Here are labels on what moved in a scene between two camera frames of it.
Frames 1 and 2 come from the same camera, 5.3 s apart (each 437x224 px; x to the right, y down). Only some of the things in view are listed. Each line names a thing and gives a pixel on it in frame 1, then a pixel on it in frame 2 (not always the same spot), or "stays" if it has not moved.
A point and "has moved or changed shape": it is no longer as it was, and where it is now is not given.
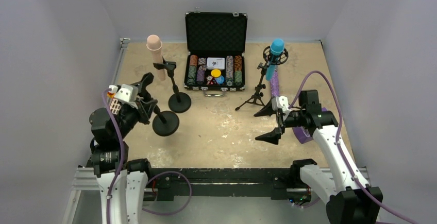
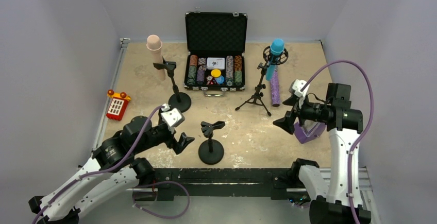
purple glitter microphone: x=274 y=86 stays
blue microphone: x=277 y=46 stays
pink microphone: x=154 y=43 stays
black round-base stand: x=164 y=124 has moved or changed shape
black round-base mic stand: x=178 y=102 stays
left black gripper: x=144 y=102 → x=174 y=139
